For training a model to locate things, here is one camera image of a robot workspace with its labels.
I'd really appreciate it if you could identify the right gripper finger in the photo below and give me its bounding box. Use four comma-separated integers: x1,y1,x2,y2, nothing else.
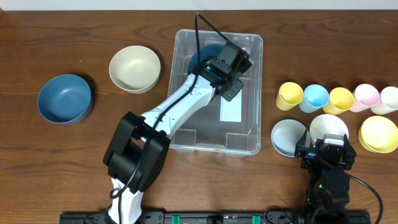
295,129,308,149
343,134,356,156

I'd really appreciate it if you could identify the light blue small bowl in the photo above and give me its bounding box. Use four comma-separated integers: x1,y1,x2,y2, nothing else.
271,119,307,157

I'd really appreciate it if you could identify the dark blue bowl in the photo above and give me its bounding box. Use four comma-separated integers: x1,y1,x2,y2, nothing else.
37,74,93,124
187,44,223,75

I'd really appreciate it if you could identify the white small bowl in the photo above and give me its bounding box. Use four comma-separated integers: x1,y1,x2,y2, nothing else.
309,114,349,142

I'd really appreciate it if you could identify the yellow small bowl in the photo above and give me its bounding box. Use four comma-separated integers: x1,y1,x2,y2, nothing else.
358,116,397,153

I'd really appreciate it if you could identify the yellow cup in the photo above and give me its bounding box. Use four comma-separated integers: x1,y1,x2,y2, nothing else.
275,82,304,111
323,87,354,115

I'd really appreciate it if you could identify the pink cup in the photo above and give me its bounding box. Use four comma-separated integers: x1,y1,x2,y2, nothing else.
349,83,380,113

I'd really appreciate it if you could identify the white cup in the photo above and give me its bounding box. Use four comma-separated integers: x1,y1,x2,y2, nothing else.
371,86,398,115

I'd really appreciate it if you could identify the beige bowl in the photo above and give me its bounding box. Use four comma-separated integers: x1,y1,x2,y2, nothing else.
109,45,161,94

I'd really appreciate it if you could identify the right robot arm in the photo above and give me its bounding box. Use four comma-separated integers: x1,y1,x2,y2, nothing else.
294,130,356,213

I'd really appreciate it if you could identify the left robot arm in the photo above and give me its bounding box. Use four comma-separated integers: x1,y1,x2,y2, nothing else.
103,41,253,223

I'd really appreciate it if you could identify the white label in container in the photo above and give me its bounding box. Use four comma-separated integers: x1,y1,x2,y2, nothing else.
220,90,243,123

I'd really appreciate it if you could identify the clear plastic storage container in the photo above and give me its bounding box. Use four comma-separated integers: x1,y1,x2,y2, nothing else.
168,29,264,156

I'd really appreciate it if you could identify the light blue cup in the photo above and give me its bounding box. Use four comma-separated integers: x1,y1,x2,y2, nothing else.
299,84,329,113

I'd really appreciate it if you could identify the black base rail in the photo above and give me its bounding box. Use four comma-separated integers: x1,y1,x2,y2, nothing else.
59,210,371,224

